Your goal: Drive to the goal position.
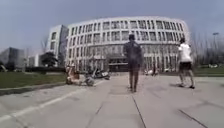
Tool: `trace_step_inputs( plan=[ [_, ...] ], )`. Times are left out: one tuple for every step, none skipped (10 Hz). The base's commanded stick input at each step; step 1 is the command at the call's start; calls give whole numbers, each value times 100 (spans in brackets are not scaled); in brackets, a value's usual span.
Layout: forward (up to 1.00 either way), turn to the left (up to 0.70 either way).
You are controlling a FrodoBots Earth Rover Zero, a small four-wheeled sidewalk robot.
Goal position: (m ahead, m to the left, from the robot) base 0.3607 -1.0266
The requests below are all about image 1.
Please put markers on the parked scooters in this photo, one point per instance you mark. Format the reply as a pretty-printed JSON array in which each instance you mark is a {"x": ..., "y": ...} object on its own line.
[{"x": 100, "y": 74}]

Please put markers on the person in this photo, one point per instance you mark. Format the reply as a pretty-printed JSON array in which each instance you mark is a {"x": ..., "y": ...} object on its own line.
[
  {"x": 134, "y": 60},
  {"x": 185, "y": 56}
]

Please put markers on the large white curved building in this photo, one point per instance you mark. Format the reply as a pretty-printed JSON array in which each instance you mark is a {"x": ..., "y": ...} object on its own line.
[{"x": 106, "y": 36}]

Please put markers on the dark green tree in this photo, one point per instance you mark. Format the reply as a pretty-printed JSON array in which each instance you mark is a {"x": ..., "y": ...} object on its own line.
[{"x": 49, "y": 59}]

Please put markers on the grey concrete slab plaza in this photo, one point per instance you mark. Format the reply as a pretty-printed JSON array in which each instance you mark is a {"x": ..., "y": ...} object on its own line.
[{"x": 160, "y": 110}]

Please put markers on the dark hedge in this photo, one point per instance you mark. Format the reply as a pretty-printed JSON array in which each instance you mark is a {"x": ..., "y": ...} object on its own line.
[{"x": 43, "y": 69}]

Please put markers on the pale building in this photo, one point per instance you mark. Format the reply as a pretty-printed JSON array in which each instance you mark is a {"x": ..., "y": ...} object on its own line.
[{"x": 33, "y": 61}]

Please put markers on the pale painted line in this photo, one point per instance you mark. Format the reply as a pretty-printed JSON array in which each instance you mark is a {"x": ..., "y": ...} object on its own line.
[{"x": 43, "y": 104}]

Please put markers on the dark kerb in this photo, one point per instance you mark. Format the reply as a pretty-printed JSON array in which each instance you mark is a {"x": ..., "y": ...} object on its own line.
[{"x": 30, "y": 87}]

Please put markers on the green grass lawn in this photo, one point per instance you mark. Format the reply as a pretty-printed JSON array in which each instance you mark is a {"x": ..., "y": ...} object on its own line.
[
  {"x": 23, "y": 79},
  {"x": 210, "y": 71}
]

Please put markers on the row of bare trees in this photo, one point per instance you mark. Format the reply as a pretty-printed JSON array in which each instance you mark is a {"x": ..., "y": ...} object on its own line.
[{"x": 206, "y": 50}]

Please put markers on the grey building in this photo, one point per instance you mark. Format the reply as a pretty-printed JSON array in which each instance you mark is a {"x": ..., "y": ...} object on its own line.
[{"x": 11, "y": 56}]

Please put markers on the street lamp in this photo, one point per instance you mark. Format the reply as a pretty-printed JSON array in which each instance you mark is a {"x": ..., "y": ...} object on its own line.
[{"x": 216, "y": 33}]

